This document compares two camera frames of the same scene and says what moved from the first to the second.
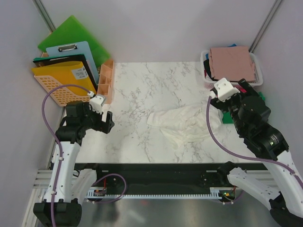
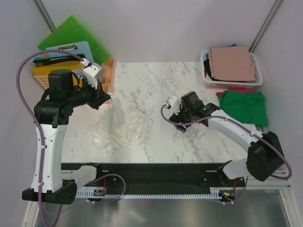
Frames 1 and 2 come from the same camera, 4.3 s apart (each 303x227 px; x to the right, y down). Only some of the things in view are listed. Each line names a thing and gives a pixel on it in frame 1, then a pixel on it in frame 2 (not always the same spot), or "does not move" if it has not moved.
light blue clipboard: [75, 48] does not move
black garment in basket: [207, 66] does not move
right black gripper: [223, 106] → [177, 118]
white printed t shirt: [187, 124] → [119, 128]
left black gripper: [103, 126] → [99, 96]
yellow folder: [73, 73] does not move
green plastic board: [71, 30] does not move
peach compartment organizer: [106, 80] does not move
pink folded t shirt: [234, 63] does not move
